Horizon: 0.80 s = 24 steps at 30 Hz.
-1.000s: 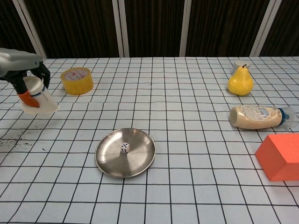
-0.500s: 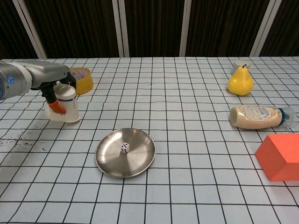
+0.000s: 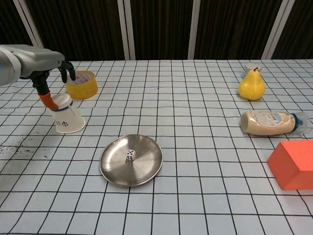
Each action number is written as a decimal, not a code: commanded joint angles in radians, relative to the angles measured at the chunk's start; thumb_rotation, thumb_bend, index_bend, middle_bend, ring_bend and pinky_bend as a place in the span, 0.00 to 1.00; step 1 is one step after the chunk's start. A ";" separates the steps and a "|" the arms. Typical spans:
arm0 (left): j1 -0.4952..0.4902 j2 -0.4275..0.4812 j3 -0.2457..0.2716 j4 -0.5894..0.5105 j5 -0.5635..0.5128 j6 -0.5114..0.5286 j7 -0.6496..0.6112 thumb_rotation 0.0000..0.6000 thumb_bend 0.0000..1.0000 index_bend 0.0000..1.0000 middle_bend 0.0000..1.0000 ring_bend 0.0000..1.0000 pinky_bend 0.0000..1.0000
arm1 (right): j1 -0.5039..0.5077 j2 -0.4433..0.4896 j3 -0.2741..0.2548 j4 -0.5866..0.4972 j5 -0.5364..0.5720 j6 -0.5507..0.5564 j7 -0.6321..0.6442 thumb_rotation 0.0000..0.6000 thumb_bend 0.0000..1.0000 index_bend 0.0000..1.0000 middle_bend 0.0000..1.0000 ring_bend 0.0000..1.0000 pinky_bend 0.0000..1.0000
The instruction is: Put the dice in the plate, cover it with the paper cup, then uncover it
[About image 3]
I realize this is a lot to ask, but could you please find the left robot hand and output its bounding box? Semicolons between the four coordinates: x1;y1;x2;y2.
14;45;76;110

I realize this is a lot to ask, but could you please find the white paper cup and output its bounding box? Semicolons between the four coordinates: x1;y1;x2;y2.
50;93;86;134

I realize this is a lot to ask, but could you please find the white die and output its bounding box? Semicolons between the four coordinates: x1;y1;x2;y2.
125;148;136;162

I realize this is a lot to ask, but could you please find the silver metal plate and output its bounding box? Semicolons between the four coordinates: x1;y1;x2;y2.
99;134;164;187

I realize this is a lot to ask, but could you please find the small grey cup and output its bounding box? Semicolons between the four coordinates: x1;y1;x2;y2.
243;63;262;79

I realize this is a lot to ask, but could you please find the yellow tape roll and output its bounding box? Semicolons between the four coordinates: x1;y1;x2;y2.
65;70;99;101

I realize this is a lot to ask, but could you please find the white grid tablecloth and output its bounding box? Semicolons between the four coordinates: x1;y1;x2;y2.
0;58;313;235

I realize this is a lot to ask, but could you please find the yellow pear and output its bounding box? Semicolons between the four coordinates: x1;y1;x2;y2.
238;67;266;101

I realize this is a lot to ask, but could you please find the mayonnaise squeeze bottle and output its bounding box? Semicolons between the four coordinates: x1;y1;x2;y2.
240;109;313;136

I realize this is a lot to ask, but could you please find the orange foam block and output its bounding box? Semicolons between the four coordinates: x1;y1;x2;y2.
267;139;313;191

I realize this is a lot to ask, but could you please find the white screen frame post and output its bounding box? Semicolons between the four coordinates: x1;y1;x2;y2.
187;0;201;60
261;0;296;60
16;0;46;49
116;0;136;61

